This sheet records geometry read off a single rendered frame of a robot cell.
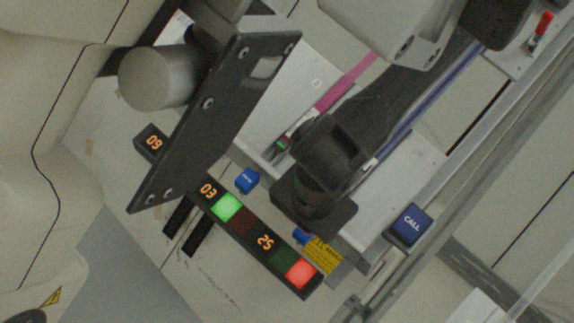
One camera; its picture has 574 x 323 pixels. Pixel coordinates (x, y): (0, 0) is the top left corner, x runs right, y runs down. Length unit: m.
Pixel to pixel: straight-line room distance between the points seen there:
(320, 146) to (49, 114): 0.40
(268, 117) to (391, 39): 0.84
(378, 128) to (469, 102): 2.22
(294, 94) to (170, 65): 0.72
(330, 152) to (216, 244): 0.77
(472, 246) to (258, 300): 1.68
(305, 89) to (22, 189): 0.77
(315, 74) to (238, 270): 0.50
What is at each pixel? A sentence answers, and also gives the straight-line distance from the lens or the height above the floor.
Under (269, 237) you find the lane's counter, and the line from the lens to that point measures 1.19.
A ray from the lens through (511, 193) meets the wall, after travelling 3.14.
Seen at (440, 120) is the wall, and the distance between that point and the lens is 3.15.
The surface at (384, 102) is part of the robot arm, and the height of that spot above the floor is 0.97.
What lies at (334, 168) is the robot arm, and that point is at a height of 0.88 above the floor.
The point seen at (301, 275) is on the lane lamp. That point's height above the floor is 0.65.
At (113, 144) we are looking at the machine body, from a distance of 1.74.
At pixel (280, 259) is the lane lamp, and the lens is 1.19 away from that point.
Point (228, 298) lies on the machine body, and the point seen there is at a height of 0.31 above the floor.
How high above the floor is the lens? 1.22
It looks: 23 degrees down
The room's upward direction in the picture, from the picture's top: 35 degrees clockwise
